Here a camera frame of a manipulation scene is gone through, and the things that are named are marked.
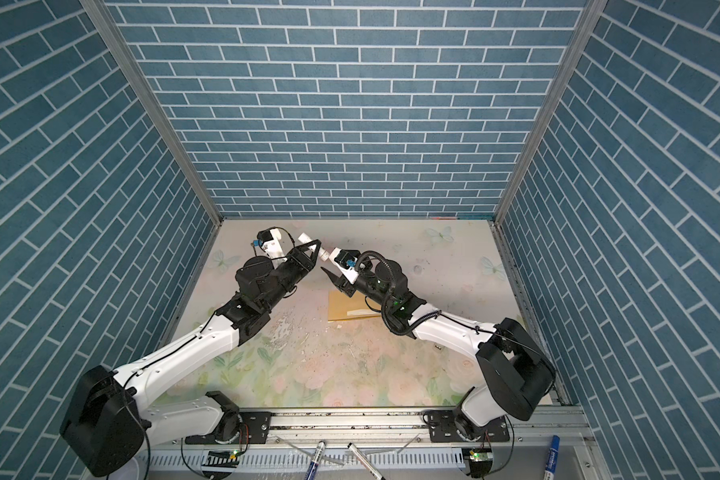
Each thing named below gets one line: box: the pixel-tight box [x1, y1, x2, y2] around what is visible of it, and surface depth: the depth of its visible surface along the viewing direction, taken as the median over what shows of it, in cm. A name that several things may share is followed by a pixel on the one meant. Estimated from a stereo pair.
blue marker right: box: [543, 435, 561, 480], surface depth 70 cm
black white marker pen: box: [347, 442, 386, 480], surface depth 71 cm
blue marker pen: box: [304, 440, 326, 480], surface depth 70 cm
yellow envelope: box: [328, 289, 381, 321], surface depth 96 cm
